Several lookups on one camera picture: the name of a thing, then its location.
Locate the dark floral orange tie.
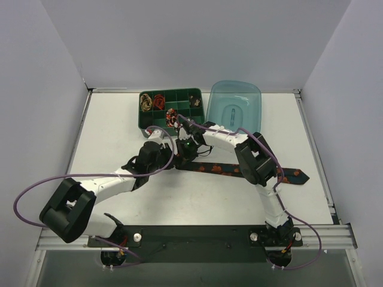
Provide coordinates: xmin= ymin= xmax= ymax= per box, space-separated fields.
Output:
xmin=181 ymin=162 xmax=310 ymax=185

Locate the teal transparent plastic tub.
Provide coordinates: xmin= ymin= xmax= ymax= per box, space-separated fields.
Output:
xmin=206 ymin=80 xmax=262 ymax=133

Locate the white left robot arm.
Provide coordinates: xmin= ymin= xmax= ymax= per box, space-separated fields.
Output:
xmin=39 ymin=141 xmax=174 ymax=243

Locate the red white rolled tie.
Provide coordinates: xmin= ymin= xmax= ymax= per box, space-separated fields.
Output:
xmin=166 ymin=108 xmax=178 ymax=127

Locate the green compartment organizer box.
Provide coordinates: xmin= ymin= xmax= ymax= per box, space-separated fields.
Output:
xmin=138 ymin=88 xmax=205 ymax=138

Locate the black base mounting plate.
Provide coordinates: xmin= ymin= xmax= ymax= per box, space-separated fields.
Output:
xmin=86 ymin=224 xmax=302 ymax=264

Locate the dark rolled tie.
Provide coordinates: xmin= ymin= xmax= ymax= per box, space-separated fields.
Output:
xmin=189 ymin=95 xmax=201 ymax=108

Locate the beige rolled tie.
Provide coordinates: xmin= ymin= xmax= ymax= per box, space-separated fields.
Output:
xmin=140 ymin=93 xmax=153 ymax=112

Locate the aluminium front rail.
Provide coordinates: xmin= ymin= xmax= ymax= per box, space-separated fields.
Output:
xmin=35 ymin=223 xmax=358 ymax=251

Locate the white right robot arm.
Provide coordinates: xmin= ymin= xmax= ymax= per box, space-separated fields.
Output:
xmin=175 ymin=118 xmax=294 ymax=241

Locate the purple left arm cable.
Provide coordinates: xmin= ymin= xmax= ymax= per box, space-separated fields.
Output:
xmin=13 ymin=126 xmax=176 ymax=268

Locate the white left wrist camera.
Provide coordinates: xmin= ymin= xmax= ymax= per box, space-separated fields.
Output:
xmin=148 ymin=129 xmax=165 ymax=144

